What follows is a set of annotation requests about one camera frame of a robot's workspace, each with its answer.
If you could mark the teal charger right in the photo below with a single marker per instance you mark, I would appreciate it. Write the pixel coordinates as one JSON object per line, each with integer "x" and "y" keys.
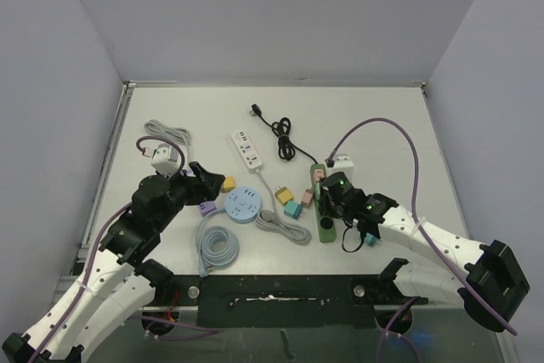
{"x": 371, "y": 241}

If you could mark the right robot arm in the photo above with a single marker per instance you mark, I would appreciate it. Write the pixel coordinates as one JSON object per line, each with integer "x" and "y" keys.
{"x": 484, "y": 279}

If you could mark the green charger bottom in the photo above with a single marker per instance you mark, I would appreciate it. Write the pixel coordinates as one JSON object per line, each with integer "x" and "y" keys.
{"x": 317, "y": 193}

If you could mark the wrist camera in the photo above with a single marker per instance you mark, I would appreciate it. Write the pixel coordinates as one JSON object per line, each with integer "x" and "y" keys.
{"x": 165, "y": 159}
{"x": 340, "y": 163}

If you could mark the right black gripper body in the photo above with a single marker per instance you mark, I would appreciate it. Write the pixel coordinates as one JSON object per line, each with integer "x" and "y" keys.
{"x": 325, "y": 200}

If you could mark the white power strip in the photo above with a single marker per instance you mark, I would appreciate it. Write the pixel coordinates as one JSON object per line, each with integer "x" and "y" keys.
{"x": 247, "y": 151}

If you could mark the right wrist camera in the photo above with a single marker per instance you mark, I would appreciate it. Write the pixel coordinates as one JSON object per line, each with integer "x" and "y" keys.
{"x": 340, "y": 163}

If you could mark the round blue power strip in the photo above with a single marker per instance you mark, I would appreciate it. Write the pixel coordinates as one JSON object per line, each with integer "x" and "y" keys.
{"x": 243, "y": 205}

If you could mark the pink charger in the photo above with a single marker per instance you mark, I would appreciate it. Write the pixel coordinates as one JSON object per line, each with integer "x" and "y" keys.
{"x": 307, "y": 198}
{"x": 318, "y": 175}

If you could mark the green power strip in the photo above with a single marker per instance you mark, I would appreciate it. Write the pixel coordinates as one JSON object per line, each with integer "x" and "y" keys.
{"x": 325, "y": 226}

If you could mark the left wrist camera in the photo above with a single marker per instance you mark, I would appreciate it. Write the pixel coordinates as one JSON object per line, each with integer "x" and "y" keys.
{"x": 165, "y": 159}

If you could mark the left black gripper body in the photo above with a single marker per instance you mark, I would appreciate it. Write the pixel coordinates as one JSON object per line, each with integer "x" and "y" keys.
{"x": 192, "y": 194}

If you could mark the yellow charger centre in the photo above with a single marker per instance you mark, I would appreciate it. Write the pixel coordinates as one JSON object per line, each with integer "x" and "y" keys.
{"x": 283, "y": 195}

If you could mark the yellow charger left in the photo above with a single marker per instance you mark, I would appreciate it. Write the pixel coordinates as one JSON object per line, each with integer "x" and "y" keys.
{"x": 228, "y": 184}

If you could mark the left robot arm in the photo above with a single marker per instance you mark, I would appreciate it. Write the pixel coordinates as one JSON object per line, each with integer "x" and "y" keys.
{"x": 119, "y": 277}

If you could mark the teal charger centre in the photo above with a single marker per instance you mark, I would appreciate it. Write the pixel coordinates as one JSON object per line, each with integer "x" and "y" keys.
{"x": 293, "y": 209}

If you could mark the yellow charger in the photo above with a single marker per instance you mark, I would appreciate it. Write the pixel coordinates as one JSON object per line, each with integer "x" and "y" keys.
{"x": 283, "y": 195}
{"x": 228, "y": 184}

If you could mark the teal charger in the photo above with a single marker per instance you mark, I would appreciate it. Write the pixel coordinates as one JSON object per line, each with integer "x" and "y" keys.
{"x": 371, "y": 241}
{"x": 293, "y": 209}

